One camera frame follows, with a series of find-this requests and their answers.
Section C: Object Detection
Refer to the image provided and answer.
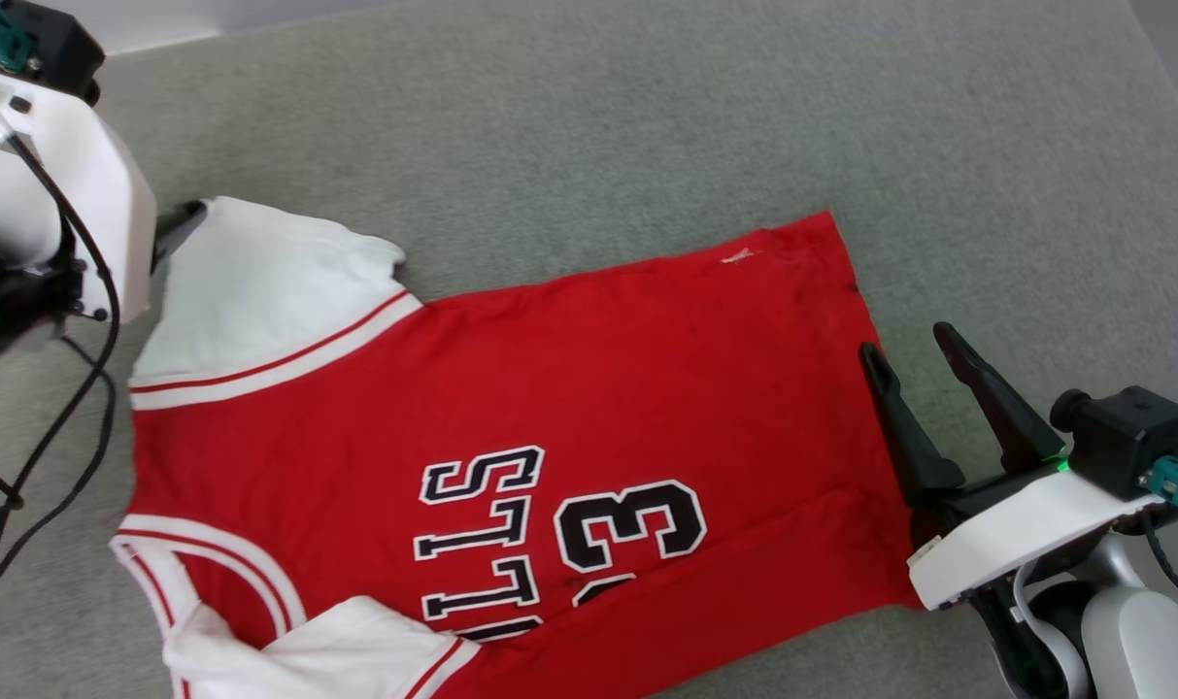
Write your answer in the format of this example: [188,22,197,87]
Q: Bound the thin black cable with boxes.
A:
[0,334,119,576]
[0,132,123,699]
[1136,509,1178,634]

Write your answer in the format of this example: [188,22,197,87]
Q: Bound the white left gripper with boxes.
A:
[0,66,209,327]

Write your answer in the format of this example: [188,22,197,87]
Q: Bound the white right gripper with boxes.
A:
[858,322,1170,615]

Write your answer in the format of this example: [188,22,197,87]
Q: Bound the red Bulls 23 jersey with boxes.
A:
[111,196,925,699]

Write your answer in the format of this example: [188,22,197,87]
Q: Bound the grey fabric sofa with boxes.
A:
[0,0,1178,699]

